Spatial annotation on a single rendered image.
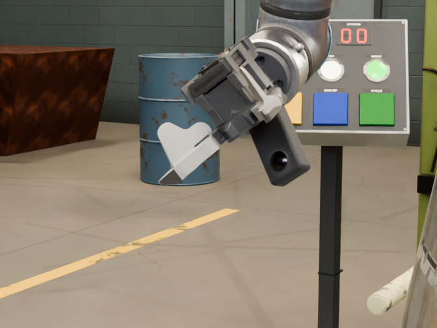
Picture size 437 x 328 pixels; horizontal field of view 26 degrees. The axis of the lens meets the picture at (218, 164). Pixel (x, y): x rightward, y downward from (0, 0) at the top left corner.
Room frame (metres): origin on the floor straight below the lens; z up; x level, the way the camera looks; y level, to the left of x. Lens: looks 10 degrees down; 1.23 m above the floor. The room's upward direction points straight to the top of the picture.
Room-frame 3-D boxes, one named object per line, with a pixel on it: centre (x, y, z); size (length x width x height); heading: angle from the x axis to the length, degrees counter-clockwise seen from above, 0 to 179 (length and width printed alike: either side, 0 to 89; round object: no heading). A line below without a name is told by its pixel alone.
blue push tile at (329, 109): (2.06, -0.25, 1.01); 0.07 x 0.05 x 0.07; 84
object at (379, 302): (2.07, -0.44, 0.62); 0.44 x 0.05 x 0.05; 149
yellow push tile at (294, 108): (2.07, -0.15, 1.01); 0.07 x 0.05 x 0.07; 84
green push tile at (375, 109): (2.05, -0.34, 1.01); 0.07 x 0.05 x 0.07; 84
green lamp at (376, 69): (2.10, -0.35, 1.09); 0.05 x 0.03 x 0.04; 59
